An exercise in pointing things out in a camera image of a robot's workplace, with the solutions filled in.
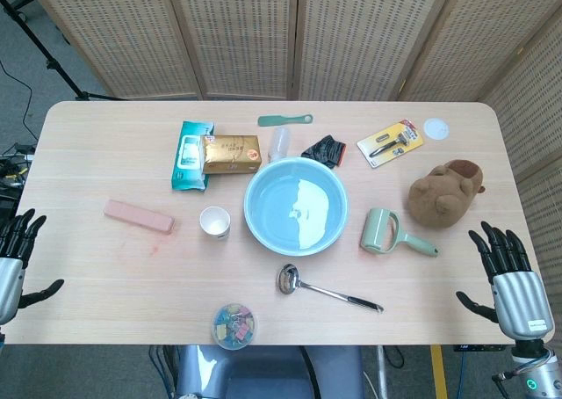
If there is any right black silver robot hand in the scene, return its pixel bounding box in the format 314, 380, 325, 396
455, 221, 555, 341

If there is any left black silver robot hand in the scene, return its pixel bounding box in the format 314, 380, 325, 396
0, 208, 66, 325

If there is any stainless steel ladle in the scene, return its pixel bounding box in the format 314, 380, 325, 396
276, 263, 385, 316

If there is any brown plush capybara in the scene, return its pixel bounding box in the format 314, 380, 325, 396
408, 159, 486, 229

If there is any pink pencil case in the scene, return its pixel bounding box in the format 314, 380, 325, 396
104, 199, 177, 236

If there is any green lint roller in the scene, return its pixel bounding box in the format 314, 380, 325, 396
360, 207, 440, 258

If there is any metal table leg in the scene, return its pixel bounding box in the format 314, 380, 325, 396
374, 345, 389, 399

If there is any white round lid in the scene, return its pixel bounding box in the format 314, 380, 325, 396
423, 116, 450, 141

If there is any razor in yellow blister pack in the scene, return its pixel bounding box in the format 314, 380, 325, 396
356, 117, 426, 170

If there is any white floral paper cup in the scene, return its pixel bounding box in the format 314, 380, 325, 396
199, 206, 232, 242

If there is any green wet wipes pack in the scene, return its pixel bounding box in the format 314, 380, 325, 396
170, 120, 216, 193

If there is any black tripod stand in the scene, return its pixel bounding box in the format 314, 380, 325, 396
0, 0, 119, 102

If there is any clear jar of binder clips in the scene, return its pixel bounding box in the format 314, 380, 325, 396
212, 302, 259, 351

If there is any black crumpled cloth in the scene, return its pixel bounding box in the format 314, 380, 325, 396
300, 134, 348, 170

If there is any gold tissue pack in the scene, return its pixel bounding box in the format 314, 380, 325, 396
201, 134, 263, 175

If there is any light blue plastic basin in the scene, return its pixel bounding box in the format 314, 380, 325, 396
243, 156, 350, 258

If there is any grey blue robot torso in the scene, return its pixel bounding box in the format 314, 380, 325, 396
174, 344, 366, 399

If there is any green plastic spatula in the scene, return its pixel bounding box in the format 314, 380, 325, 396
257, 113, 314, 128

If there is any wooden woven folding screen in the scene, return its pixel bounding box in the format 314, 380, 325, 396
21, 0, 562, 281

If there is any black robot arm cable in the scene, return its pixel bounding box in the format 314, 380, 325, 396
491, 370, 530, 383

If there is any black electronics with cables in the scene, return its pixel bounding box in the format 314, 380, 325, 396
0, 141, 37, 200

